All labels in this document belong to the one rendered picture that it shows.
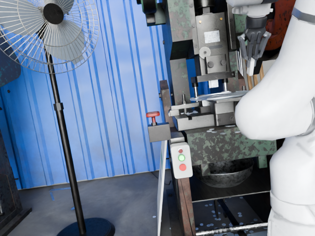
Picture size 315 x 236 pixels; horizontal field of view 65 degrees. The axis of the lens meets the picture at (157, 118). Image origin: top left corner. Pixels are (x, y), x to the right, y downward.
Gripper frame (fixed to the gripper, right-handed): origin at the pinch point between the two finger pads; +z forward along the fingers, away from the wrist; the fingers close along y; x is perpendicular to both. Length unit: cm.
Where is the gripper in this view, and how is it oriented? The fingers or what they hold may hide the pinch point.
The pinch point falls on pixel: (250, 66)
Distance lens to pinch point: 112.2
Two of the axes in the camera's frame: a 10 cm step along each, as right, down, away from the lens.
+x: -1.2, -5.5, 8.3
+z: 1.0, 8.2, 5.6
